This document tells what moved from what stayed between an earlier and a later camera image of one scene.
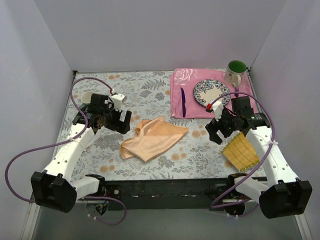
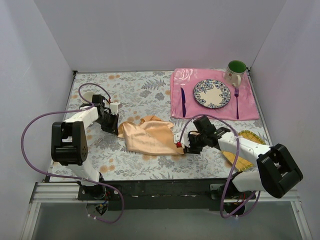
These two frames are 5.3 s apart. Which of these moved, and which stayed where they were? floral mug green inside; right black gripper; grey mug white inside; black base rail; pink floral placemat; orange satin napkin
Moved: orange satin napkin; right black gripper
Stayed: pink floral placemat; floral mug green inside; grey mug white inside; black base rail
